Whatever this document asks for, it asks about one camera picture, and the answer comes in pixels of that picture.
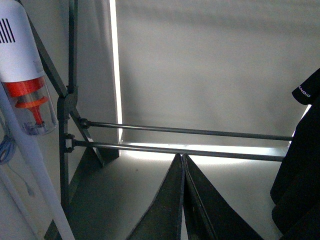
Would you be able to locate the black printed t-shirt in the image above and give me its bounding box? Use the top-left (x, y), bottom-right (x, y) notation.
top-left (270, 70), bottom-right (320, 240)

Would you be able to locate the blue grey cable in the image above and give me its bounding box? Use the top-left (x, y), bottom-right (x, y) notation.
top-left (0, 117), bottom-right (36, 198)

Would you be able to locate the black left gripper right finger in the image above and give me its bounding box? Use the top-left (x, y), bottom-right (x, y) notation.
top-left (182, 154), bottom-right (262, 240)

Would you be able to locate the white stick vacuum cleaner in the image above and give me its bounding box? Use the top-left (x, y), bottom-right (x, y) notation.
top-left (0, 0), bottom-right (75, 240)

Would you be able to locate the grey metal clothes rack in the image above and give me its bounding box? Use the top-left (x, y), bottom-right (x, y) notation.
top-left (24, 0), bottom-right (295, 240)

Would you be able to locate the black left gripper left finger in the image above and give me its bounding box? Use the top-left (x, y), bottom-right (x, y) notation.
top-left (127, 154), bottom-right (185, 240)

